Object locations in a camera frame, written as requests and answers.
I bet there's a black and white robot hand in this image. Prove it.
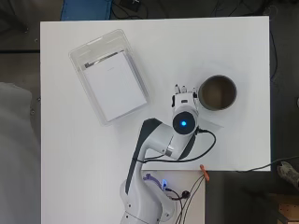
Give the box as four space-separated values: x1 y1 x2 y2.
170 83 201 110

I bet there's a brown round tub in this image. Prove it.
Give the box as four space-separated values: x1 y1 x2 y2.
197 74 238 112

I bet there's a clear plastic storage box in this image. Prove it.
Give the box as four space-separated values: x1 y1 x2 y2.
68 28 150 127

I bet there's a white flat box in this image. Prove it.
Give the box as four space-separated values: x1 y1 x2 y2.
82 50 149 123

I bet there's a person's shoe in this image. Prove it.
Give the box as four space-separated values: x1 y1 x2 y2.
277 161 299 191

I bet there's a blue flat panel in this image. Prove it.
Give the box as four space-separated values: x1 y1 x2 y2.
60 0 114 21

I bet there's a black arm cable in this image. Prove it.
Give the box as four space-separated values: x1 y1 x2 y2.
133 126 218 164

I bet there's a thin black cable bundle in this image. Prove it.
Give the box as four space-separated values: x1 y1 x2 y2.
164 174 207 224

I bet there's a black floor cable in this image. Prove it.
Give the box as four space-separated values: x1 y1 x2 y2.
235 155 299 174

